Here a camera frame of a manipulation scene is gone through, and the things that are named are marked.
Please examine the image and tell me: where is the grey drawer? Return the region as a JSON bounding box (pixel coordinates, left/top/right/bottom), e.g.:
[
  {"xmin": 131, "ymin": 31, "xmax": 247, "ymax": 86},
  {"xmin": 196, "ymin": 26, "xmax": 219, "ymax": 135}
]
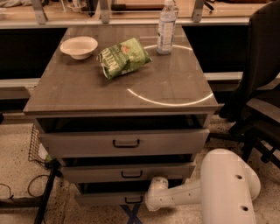
[
  {"xmin": 39, "ymin": 115, "xmax": 209, "ymax": 158},
  {"xmin": 75, "ymin": 180, "xmax": 151, "ymax": 207},
  {"xmin": 62, "ymin": 154, "xmax": 196, "ymax": 183}
]

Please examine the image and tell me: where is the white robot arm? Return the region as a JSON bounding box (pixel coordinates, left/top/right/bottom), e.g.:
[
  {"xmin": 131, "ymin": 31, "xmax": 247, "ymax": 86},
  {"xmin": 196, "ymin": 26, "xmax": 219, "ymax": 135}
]
[{"xmin": 144, "ymin": 149, "xmax": 261, "ymax": 224}]

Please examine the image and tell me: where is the grey drawer cabinet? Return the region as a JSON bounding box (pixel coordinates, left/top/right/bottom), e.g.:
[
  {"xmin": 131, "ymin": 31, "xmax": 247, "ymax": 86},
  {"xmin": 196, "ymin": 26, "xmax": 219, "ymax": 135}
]
[{"xmin": 23, "ymin": 24, "xmax": 224, "ymax": 208}]

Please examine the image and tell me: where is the green chip bag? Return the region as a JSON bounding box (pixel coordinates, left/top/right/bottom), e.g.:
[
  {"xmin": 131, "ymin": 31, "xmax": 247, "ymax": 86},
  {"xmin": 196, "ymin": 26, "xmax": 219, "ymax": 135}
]
[{"xmin": 98, "ymin": 38, "xmax": 151, "ymax": 80}]

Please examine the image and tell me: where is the white bowl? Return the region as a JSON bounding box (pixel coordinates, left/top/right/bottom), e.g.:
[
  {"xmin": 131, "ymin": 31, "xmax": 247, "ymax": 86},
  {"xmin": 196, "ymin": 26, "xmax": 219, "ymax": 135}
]
[{"xmin": 59, "ymin": 36, "xmax": 98, "ymax": 60}]

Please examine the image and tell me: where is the clear plastic water bottle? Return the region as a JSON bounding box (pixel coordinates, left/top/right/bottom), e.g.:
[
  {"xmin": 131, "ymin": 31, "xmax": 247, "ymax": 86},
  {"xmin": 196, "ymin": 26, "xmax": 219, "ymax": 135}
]
[{"xmin": 157, "ymin": 0, "xmax": 177, "ymax": 54}]

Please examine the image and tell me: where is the black stand leg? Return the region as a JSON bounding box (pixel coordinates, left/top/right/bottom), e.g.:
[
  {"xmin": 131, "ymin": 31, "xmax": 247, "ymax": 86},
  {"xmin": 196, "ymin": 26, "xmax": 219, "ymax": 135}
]
[{"xmin": 0, "ymin": 159, "xmax": 61, "ymax": 224}]

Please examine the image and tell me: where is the black office chair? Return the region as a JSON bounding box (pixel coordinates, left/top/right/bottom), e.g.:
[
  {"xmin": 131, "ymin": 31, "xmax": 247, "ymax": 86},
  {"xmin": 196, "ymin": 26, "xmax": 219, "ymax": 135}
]
[{"xmin": 209, "ymin": 0, "xmax": 280, "ymax": 168}]

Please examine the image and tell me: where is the wire mesh basket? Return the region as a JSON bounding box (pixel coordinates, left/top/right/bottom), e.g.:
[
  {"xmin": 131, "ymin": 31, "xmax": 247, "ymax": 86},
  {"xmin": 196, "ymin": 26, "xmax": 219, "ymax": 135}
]
[{"xmin": 28, "ymin": 126, "xmax": 51, "ymax": 167}]

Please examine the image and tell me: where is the grey railing post right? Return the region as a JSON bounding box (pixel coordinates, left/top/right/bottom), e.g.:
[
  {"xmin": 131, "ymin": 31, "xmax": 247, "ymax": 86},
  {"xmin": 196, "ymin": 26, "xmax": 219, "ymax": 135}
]
[{"xmin": 192, "ymin": 0, "xmax": 205, "ymax": 23}]

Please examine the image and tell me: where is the grey railing post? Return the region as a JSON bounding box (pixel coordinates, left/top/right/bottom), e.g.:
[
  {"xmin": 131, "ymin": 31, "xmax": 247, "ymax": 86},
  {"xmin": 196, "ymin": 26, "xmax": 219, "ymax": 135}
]
[
  {"xmin": 31, "ymin": 0, "xmax": 47, "ymax": 25},
  {"xmin": 99, "ymin": 0, "xmax": 110, "ymax": 24},
  {"xmin": 192, "ymin": 0, "xmax": 205, "ymax": 23}
]

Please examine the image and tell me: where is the grey railing post middle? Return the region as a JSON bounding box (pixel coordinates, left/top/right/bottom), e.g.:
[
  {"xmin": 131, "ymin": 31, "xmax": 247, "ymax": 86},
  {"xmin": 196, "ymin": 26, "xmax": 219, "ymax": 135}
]
[{"xmin": 99, "ymin": 0, "xmax": 110, "ymax": 24}]

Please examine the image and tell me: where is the black floor cable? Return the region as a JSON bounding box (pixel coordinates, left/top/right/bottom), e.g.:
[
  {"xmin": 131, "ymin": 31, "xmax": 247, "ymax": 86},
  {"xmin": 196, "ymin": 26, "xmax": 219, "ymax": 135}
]
[{"xmin": 0, "ymin": 174, "xmax": 50, "ymax": 200}]

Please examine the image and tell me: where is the grey railing post left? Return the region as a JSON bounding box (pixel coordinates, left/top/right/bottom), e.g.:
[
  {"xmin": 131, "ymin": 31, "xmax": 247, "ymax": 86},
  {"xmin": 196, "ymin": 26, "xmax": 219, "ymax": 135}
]
[{"xmin": 31, "ymin": 0, "xmax": 47, "ymax": 25}]

